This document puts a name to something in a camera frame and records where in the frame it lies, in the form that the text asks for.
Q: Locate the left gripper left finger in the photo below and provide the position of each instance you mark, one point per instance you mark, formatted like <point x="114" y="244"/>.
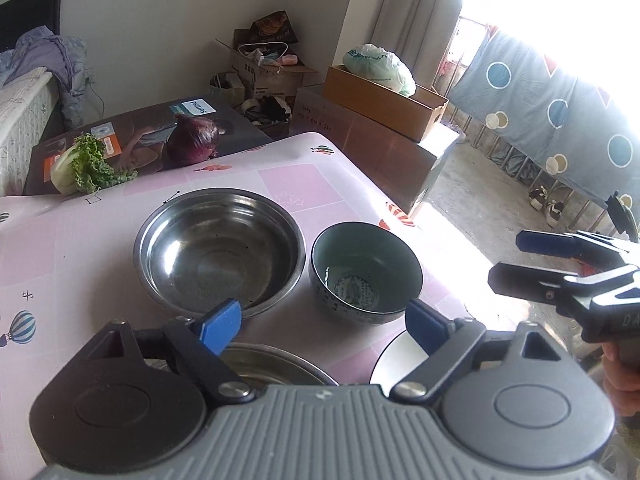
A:
<point x="195" y="348"/>

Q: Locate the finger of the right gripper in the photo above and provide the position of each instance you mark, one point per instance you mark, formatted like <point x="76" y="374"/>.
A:
<point x="589" y="248"/>
<point x="567" y="292"/>

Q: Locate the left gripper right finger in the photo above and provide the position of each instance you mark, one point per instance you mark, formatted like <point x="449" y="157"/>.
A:
<point x="450" y="346"/>

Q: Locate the white ceramic plate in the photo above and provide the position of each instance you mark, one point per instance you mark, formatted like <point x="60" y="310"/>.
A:
<point x="400" y="357"/>

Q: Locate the steel plate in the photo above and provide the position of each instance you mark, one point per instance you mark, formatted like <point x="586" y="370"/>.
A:
<point x="261" y="365"/>

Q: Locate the large steel bowl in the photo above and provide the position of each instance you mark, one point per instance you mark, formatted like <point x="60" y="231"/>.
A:
<point x="206" y="246"/>

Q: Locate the green ceramic bowl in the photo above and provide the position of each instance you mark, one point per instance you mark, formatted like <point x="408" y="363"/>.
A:
<point x="363" y="273"/>

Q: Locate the right hand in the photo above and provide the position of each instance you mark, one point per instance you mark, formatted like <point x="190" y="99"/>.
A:
<point x="621" y="384"/>

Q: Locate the white shoes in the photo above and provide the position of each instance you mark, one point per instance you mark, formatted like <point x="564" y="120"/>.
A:
<point x="540" y="201"/>

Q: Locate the pink patterned tablecloth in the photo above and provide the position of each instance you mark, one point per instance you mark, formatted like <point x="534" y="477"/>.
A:
<point x="67" y="270"/>

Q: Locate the large brown cardboard box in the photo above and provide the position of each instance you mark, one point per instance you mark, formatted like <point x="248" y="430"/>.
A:
<point x="404" y="170"/>

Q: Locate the blue circle-patterned blanket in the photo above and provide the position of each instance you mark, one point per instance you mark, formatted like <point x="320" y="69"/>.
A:
<point x="575" y="131"/>

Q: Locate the open brown cardboard tray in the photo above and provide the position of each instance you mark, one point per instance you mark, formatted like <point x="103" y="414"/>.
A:
<point x="410" y="116"/>

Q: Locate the red onion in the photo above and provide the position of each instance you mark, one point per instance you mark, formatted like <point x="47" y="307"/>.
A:
<point x="194" y="140"/>

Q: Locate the dark printed appliance box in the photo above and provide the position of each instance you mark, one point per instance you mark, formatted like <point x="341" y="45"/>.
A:
<point x="135" y="140"/>

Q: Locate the green lettuce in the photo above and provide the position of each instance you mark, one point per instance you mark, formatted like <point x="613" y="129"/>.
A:
<point x="83" y="168"/>

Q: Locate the green white plastic bag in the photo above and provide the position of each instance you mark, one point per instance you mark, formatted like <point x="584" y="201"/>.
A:
<point x="380" y="66"/>

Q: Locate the grey curtain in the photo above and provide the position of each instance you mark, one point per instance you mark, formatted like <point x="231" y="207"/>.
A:
<point x="418" y="32"/>

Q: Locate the white mattress bed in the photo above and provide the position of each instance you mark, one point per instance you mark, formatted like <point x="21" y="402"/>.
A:
<point x="27" y="104"/>

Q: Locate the open cluttered cardboard box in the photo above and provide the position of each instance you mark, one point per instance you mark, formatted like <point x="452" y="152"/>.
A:
<point x="268" y="68"/>

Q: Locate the purple grey clothes pile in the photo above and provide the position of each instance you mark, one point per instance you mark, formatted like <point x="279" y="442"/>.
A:
<point x="63" y="56"/>

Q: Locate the black headboard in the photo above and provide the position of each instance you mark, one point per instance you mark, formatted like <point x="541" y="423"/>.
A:
<point x="20" y="16"/>

